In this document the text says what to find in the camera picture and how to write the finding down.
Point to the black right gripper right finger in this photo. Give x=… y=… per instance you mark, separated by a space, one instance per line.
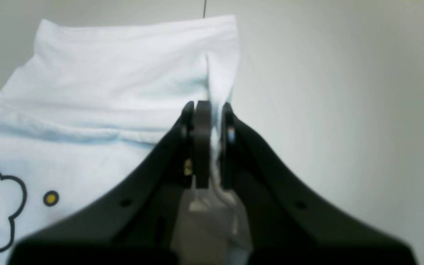
x=289 y=223

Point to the white printed T-shirt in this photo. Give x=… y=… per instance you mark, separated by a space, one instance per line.
x=90 y=105

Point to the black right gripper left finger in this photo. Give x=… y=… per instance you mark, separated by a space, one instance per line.
x=133 y=224

